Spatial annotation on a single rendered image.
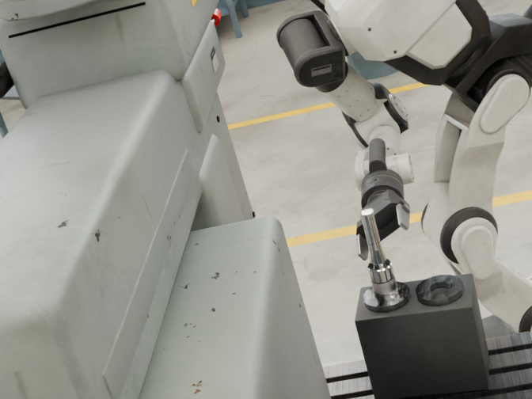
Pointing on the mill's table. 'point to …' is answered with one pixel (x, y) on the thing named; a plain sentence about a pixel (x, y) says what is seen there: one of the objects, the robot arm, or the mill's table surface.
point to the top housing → (102, 43)
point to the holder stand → (423, 338)
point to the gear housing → (204, 76)
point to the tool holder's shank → (377, 256)
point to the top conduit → (5, 79)
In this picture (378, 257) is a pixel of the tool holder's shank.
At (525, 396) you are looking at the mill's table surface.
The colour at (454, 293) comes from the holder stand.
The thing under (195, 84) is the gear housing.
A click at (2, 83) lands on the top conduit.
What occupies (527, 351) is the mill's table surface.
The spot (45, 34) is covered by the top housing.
